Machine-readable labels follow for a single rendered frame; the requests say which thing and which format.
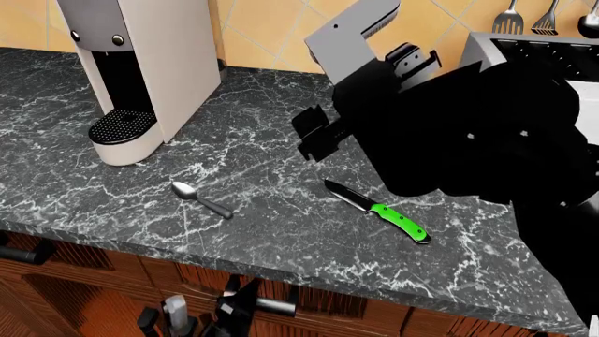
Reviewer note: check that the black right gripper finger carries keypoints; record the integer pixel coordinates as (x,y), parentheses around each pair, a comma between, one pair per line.
(414,65)
(318,140)

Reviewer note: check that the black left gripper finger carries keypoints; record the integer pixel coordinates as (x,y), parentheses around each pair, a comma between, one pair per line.
(149,321)
(238,309)

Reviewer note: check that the wooden drawer front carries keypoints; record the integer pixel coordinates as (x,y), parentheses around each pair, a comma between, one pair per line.
(93,259)
(337,309)
(468,326)

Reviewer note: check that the hanging slotted metal spatula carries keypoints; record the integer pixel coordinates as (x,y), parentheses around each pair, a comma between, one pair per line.
(507,21)

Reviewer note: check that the metal spoon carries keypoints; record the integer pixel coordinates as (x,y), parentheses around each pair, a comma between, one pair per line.
(185,191)

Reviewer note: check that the hanging slotted metal turner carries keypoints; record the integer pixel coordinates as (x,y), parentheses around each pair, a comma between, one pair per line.
(545,22)

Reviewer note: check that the white capsule coffee machine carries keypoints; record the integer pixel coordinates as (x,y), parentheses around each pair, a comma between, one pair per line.
(178,70)

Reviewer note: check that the hanging black ladle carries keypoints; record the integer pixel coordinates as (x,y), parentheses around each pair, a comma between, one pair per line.
(590,22)

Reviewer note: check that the grey left gripper camera box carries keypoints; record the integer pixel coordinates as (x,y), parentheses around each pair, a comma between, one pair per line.
(175,312)

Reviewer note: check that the grey gripper camera box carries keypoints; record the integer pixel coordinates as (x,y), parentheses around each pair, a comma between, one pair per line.
(175,312)
(344,38)

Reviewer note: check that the grey right gripper camera box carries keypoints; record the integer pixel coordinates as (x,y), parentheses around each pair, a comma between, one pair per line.
(344,38)

